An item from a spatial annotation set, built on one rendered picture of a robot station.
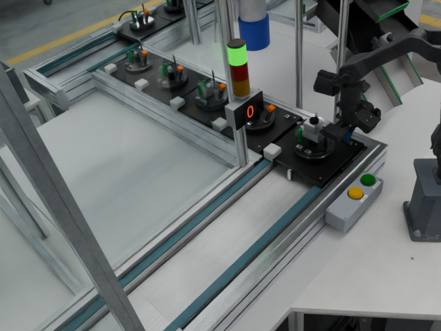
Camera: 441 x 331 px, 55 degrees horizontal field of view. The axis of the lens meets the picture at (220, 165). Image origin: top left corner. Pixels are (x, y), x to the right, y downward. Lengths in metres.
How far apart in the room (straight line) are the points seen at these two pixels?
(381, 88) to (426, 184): 0.48
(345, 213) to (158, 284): 0.57
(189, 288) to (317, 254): 0.39
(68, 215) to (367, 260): 0.95
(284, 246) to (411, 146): 0.70
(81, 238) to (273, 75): 1.58
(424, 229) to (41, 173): 1.10
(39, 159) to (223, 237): 0.86
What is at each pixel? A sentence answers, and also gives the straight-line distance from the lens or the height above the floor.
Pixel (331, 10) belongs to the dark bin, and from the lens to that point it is 1.49.
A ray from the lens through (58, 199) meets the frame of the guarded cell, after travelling 0.56.
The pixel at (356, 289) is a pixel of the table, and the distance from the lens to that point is 1.27.
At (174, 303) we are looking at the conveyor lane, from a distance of 1.21.
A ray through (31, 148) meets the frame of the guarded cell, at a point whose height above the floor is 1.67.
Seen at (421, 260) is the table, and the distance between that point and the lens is 1.36.
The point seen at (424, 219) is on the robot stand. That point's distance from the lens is 1.35.
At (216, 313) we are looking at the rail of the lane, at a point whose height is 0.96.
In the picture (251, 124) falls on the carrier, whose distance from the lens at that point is 1.54.
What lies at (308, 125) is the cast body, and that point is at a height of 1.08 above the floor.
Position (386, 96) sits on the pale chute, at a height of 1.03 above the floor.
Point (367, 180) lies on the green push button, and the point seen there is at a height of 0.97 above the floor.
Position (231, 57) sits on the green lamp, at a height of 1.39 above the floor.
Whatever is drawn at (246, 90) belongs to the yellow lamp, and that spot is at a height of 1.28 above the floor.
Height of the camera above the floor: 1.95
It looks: 43 degrees down
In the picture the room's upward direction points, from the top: 10 degrees counter-clockwise
